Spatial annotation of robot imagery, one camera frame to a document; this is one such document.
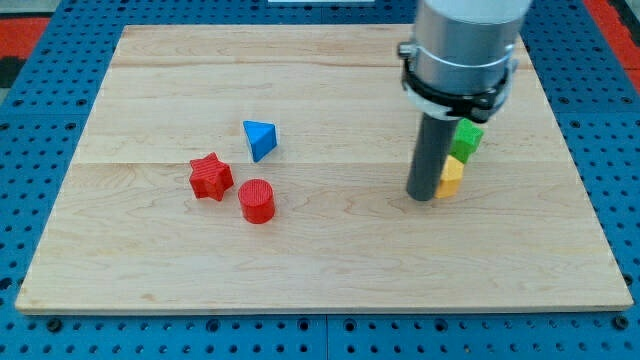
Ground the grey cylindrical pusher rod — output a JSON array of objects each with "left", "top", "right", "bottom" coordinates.
[{"left": 406, "top": 114, "right": 458, "bottom": 201}]

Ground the black clamp ring mount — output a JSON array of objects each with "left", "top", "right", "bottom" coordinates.
[{"left": 397, "top": 41, "right": 518, "bottom": 124}]

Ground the yellow hexagon block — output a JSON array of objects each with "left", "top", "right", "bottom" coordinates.
[{"left": 435, "top": 155, "right": 464, "bottom": 198}]

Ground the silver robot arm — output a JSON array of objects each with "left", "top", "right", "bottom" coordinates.
[{"left": 397, "top": 0, "right": 532, "bottom": 201}]

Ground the green block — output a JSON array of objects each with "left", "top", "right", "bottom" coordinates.
[{"left": 449, "top": 119, "right": 484, "bottom": 164}]

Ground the blue triangle block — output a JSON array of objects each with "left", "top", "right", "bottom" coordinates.
[{"left": 243, "top": 120, "right": 278, "bottom": 162}]

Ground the red cylinder block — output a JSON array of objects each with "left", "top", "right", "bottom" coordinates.
[{"left": 238, "top": 179, "right": 275, "bottom": 224}]

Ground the light wooden board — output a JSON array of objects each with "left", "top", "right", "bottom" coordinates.
[{"left": 15, "top": 25, "right": 633, "bottom": 315}]

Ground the red star block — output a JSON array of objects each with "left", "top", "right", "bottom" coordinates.
[{"left": 189, "top": 152, "right": 234, "bottom": 201}]

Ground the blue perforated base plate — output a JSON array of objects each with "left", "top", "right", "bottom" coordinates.
[{"left": 1, "top": 0, "right": 639, "bottom": 359}]

